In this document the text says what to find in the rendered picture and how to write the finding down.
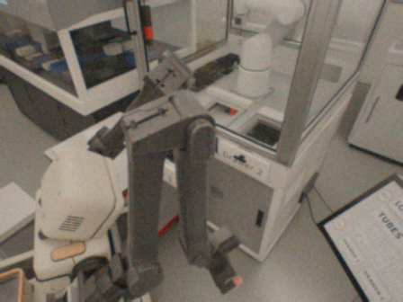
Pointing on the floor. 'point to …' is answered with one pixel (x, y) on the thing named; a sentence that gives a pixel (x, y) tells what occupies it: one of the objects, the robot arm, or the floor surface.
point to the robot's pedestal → (16, 221)
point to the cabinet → (259, 199)
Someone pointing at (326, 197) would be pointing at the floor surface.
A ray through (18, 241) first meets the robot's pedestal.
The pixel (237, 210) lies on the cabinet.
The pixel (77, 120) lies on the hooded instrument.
